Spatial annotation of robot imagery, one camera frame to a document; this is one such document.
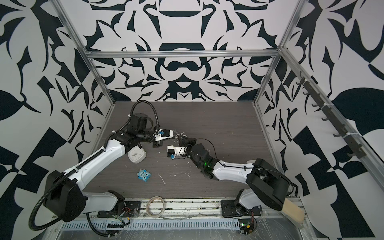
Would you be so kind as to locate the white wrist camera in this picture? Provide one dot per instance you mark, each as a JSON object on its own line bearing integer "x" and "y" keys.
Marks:
{"x": 174, "y": 152}
{"x": 164, "y": 134}

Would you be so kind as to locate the clear tape roll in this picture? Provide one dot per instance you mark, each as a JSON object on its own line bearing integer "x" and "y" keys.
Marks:
{"x": 155, "y": 207}

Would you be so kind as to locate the blue owl eraser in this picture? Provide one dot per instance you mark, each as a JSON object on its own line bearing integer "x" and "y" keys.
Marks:
{"x": 144, "y": 175}

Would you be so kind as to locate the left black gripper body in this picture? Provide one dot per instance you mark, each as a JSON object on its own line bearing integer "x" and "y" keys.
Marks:
{"x": 148, "y": 136}

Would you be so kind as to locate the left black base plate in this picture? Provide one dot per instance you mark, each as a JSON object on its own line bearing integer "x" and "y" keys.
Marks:
{"x": 123, "y": 210}

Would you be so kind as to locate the white square clock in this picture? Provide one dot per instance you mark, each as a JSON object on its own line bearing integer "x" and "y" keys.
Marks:
{"x": 137, "y": 154}

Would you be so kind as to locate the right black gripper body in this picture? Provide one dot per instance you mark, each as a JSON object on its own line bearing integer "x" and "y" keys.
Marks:
{"x": 193, "y": 146}

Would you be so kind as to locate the silver keyring with keys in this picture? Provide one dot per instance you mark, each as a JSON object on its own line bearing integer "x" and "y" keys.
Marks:
{"x": 178, "y": 135}

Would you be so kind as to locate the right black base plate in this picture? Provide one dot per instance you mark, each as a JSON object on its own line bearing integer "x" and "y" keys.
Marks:
{"x": 232, "y": 209}

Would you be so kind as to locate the black hook rail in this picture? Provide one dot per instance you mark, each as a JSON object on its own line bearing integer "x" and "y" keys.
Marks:
{"x": 333, "y": 115}

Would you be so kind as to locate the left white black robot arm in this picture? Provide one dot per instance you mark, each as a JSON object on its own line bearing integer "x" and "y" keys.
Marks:
{"x": 65, "y": 195}

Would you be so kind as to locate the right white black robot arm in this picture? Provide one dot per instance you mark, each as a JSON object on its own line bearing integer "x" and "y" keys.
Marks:
{"x": 267, "y": 186}

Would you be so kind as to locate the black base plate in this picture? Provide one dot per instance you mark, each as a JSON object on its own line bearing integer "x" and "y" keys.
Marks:
{"x": 232, "y": 209}
{"x": 123, "y": 210}

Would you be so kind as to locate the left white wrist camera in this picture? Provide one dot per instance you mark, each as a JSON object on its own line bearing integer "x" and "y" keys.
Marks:
{"x": 164, "y": 134}

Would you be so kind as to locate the green circuit board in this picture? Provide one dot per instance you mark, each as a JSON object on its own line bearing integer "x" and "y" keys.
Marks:
{"x": 247, "y": 226}

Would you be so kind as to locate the white perforated cable duct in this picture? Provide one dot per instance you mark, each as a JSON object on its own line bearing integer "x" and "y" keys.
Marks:
{"x": 186, "y": 224}

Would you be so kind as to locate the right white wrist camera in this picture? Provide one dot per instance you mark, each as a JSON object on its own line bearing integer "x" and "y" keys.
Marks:
{"x": 174, "y": 152}

